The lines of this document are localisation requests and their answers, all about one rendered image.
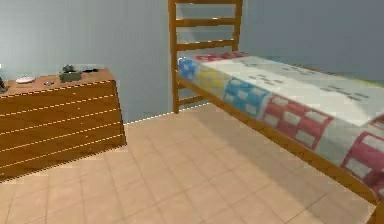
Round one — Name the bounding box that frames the wooden bed with patchwork cover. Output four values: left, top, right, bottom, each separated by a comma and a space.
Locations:
167, 0, 384, 224

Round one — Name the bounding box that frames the green potted house plant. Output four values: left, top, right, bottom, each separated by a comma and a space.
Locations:
58, 64, 83, 84

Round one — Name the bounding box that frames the brown wooden chest of drawers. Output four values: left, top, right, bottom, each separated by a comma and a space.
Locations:
0, 68, 128, 183

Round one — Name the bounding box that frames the white round dish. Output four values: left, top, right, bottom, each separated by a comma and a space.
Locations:
15, 75, 37, 85

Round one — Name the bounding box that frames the dark figurine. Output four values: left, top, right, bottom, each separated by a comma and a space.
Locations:
0, 76, 10, 94

